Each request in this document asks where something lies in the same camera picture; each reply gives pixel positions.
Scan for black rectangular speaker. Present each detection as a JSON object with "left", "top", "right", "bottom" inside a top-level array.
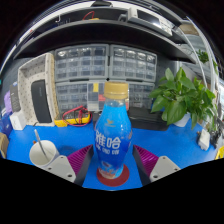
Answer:
[{"left": 30, "top": 79, "right": 53, "bottom": 124}]

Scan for clear organizer box, coloured parts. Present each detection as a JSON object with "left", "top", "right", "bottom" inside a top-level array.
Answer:
[{"left": 87, "top": 81, "right": 108, "bottom": 113}]

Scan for white mug with brown handle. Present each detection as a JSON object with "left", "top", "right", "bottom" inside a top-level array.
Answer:
[{"left": 28, "top": 139, "right": 61, "bottom": 169}]

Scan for black wall shelf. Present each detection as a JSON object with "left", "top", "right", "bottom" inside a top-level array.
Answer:
[{"left": 13, "top": 19, "right": 198, "bottom": 64}]

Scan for white perforated tray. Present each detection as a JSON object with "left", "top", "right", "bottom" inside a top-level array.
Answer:
[{"left": 17, "top": 52, "right": 58, "bottom": 128}]

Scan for yellow multimeter with red leads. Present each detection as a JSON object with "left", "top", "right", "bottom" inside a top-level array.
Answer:
[{"left": 54, "top": 104, "right": 94, "bottom": 128}]

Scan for white shelf rack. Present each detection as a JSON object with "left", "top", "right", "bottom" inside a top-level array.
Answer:
[{"left": 176, "top": 19, "right": 224, "bottom": 128}]

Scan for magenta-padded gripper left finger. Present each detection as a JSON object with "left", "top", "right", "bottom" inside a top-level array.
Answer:
[{"left": 44, "top": 144, "right": 95, "bottom": 187}]

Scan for black flat case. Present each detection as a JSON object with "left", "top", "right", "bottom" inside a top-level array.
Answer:
[{"left": 128, "top": 107, "right": 170, "bottom": 132}]

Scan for black rounded case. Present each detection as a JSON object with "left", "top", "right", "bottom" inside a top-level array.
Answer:
[{"left": 90, "top": 0, "right": 113, "bottom": 8}]

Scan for blue drink bottle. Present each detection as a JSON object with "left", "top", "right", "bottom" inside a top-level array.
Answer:
[{"left": 94, "top": 81, "right": 134, "bottom": 180}]

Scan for metal spoon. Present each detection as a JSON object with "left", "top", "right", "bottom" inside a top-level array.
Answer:
[{"left": 33, "top": 128, "right": 49, "bottom": 161}]

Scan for dark grey flat box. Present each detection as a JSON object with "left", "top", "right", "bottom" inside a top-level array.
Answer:
[{"left": 9, "top": 82, "right": 22, "bottom": 114}]

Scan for blue carton box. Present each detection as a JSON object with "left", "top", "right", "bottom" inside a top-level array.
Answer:
[{"left": 0, "top": 114, "right": 14, "bottom": 138}]

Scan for grey oscilloscope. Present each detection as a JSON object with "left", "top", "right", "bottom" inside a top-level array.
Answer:
[{"left": 126, "top": 6, "right": 174, "bottom": 37}]

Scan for white power adapter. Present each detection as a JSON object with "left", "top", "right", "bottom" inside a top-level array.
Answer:
[{"left": 197, "top": 128, "right": 212, "bottom": 152}]

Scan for green potted plant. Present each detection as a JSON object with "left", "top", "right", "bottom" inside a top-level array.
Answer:
[{"left": 148, "top": 66, "right": 218, "bottom": 131}]

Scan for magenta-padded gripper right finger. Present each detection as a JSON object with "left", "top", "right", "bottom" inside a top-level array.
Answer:
[{"left": 132, "top": 145, "right": 182, "bottom": 187}]

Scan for flat round red coaster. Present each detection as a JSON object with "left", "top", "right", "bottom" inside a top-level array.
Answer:
[{"left": 96, "top": 163, "right": 131, "bottom": 188}]

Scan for yellow meter with red leads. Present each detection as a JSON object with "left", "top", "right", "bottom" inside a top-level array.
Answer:
[{"left": 81, "top": 10, "right": 101, "bottom": 22}]

